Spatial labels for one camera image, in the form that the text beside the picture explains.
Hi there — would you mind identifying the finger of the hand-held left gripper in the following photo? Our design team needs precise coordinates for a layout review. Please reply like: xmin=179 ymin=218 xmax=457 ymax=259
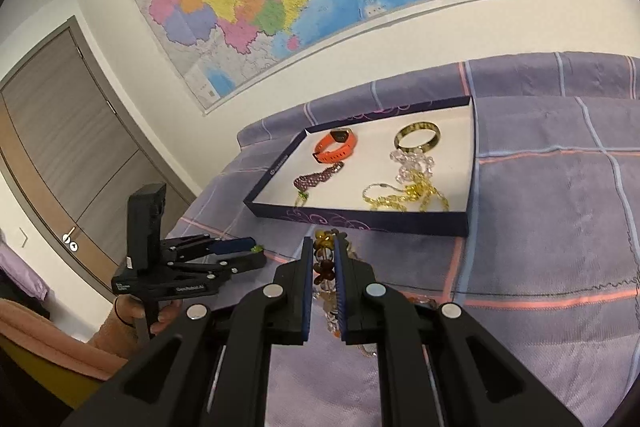
xmin=167 ymin=252 xmax=267 ymax=280
xmin=160 ymin=234 xmax=256 ymax=260

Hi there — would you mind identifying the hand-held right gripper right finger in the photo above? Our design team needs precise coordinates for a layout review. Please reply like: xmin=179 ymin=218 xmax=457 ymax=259
xmin=334 ymin=234 xmax=583 ymax=427

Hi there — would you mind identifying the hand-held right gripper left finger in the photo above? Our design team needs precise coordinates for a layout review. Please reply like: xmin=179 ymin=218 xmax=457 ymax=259
xmin=60 ymin=236 xmax=315 ymax=427

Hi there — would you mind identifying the amber bead bracelet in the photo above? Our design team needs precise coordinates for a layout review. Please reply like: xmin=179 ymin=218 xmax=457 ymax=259
xmin=312 ymin=229 xmax=381 ymax=358

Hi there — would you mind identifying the purple beaded necklace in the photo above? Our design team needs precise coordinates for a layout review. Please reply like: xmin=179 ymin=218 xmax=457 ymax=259
xmin=292 ymin=161 xmax=346 ymax=208

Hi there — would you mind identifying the dark purple cardboard box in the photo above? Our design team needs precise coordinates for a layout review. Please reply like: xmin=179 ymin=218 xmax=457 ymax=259
xmin=243 ymin=95 xmax=476 ymax=238

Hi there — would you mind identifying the gold chain necklace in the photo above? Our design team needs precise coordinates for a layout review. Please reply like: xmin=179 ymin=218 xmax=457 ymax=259
xmin=362 ymin=172 xmax=451 ymax=212

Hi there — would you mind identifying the orange smart band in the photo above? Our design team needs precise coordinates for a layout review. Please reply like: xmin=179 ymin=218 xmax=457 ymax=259
xmin=312 ymin=127 xmax=358 ymax=164

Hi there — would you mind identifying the clear crystal bracelet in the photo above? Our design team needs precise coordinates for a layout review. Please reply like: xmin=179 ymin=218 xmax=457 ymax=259
xmin=389 ymin=149 xmax=436 ymax=182

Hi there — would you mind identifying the yellow patterned bangle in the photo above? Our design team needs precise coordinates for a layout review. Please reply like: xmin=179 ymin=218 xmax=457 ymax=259
xmin=393 ymin=122 xmax=442 ymax=156

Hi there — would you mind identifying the person's left forearm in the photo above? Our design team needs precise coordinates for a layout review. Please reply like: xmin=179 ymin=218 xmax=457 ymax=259
xmin=0 ymin=299 xmax=141 ymax=383

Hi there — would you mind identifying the person's left hand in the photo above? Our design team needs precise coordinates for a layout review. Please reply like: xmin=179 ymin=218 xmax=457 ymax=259
xmin=114 ymin=298 xmax=184 ymax=336

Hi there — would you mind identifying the purple cloth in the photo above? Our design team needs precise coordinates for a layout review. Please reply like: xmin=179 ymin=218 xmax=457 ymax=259
xmin=0 ymin=242 xmax=51 ymax=318

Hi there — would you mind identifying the brown wooden door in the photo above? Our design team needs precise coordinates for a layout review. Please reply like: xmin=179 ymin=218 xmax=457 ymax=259
xmin=0 ymin=16 xmax=198 ymax=303

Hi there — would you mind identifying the purple plaid bedsheet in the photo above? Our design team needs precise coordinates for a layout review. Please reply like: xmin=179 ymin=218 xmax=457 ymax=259
xmin=172 ymin=51 xmax=640 ymax=427

